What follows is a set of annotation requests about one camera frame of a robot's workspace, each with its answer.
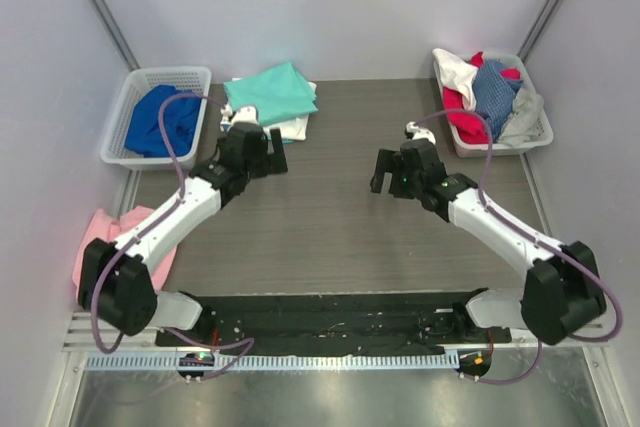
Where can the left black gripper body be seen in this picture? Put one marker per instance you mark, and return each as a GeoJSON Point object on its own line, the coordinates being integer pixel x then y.
{"type": "Point", "coordinates": [267, 155]}

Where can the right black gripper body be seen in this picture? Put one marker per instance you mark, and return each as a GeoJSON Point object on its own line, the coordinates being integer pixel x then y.
{"type": "Point", "coordinates": [392, 173]}

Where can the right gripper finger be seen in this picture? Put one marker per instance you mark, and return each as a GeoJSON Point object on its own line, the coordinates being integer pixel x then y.
{"type": "Point", "coordinates": [385, 163]}
{"type": "Point", "coordinates": [398, 184]}

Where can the teal t shirt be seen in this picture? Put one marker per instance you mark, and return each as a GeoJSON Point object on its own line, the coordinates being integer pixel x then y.
{"type": "Point", "coordinates": [278, 94]}

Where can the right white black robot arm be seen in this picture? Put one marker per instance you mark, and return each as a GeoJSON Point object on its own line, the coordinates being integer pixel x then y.
{"type": "Point", "coordinates": [559, 295]}

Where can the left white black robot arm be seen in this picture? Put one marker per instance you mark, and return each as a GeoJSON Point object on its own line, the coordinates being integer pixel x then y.
{"type": "Point", "coordinates": [116, 277]}

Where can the folded white t shirt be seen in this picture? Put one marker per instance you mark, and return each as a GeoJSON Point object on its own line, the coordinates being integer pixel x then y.
{"type": "Point", "coordinates": [294, 129]}

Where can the red shirt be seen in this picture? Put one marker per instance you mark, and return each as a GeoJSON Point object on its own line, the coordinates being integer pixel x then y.
{"type": "Point", "coordinates": [472, 128]}

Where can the white crumpled shirt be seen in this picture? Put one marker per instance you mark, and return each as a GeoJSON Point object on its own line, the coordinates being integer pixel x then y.
{"type": "Point", "coordinates": [457, 75]}

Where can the blue checkered shirt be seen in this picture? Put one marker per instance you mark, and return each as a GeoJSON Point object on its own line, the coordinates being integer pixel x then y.
{"type": "Point", "coordinates": [495, 88]}

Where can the grey shirt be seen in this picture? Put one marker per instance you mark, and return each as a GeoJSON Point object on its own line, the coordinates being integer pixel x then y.
{"type": "Point", "coordinates": [520, 126]}

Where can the left white plastic basket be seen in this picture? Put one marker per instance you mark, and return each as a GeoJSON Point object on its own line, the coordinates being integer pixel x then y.
{"type": "Point", "coordinates": [137, 84]}

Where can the pink t shirt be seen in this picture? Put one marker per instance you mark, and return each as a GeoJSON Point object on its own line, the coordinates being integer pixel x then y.
{"type": "Point", "coordinates": [107, 228]}

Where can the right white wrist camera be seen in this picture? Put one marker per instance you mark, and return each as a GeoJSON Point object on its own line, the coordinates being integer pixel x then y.
{"type": "Point", "coordinates": [413, 131]}

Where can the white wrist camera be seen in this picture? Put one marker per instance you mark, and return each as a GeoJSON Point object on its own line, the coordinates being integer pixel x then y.
{"type": "Point", "coordinates": [413, 131]}
{"type": "Point", "coordinates": [230, 117]}

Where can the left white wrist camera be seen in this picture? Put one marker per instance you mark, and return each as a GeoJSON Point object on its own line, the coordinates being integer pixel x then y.
{"type": "Point", "coordinates": [230, 117]}

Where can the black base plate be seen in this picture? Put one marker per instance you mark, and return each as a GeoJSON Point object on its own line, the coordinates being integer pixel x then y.
{"type": "Point", "coordinates": [392, 324]}

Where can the slotted cable duct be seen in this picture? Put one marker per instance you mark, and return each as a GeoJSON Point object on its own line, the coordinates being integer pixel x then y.
{"type": "Point", "coordinates": [196, 361]}

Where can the left corner metal post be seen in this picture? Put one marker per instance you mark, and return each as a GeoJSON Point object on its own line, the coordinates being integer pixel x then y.
{"type": "Point", "coordinates": [114, 32]}

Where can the corner metal post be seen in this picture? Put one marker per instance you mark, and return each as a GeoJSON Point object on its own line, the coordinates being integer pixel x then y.
{"type": "Point", "coordinates": [552, 2]}
{"type": "Point", "coordinates": [114, 32]}

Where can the right corner metal post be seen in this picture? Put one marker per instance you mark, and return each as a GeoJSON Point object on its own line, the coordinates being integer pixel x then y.
{"type": "Point", "coordinates": [552, 2]}

